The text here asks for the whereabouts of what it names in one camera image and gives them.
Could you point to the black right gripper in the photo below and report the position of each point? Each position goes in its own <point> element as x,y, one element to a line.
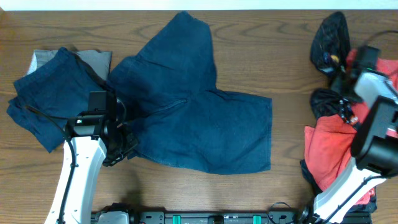
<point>336,86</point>

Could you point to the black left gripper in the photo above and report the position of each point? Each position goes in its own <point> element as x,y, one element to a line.
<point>123,149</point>

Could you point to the orange red t-shirt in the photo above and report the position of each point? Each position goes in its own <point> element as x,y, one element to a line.
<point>327,145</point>

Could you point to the navy blue shorts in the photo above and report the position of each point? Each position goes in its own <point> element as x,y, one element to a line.
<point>60,88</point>
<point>180,117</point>

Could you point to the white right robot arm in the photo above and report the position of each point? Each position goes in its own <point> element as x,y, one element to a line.
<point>373,151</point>

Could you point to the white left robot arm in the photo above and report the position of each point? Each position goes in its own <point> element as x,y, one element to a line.
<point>92,141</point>

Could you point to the black patterned garment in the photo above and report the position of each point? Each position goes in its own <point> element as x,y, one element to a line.
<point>328,53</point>

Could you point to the folded navy blue shorts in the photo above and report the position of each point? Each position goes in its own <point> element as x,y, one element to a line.
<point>60,88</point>

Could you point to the folded grey garment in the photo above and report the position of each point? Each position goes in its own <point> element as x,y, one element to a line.
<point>98,61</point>

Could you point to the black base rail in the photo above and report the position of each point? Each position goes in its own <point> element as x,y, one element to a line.
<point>199,217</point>

